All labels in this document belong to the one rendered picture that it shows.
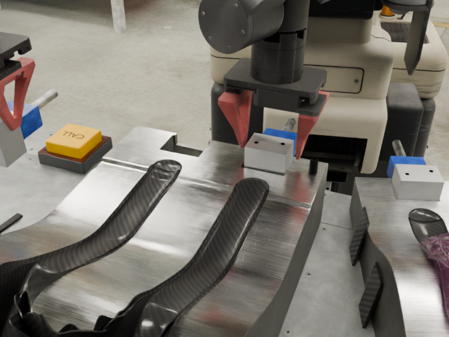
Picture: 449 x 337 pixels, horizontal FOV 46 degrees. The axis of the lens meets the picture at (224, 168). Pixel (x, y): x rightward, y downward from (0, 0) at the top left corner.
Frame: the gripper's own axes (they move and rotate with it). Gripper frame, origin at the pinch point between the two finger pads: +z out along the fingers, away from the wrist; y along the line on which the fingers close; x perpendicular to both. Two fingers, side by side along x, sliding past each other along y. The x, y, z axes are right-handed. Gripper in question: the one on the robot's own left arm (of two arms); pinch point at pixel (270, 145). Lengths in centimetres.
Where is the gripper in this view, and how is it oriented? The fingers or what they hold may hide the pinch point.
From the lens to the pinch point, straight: 63.1
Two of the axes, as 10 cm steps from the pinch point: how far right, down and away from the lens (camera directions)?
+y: 9.4, 2.0, -2.9
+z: -0.1, 8.4, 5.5
